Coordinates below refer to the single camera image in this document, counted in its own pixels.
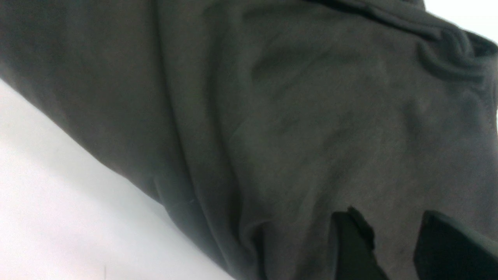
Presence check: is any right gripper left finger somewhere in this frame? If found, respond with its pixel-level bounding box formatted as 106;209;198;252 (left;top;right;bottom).
329;206;388;280

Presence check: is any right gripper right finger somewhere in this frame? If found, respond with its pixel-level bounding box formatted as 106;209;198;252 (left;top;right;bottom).
413;211;498;280

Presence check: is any gray long-sleeved shirt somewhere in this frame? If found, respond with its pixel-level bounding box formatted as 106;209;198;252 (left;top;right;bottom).
1;0;497;280

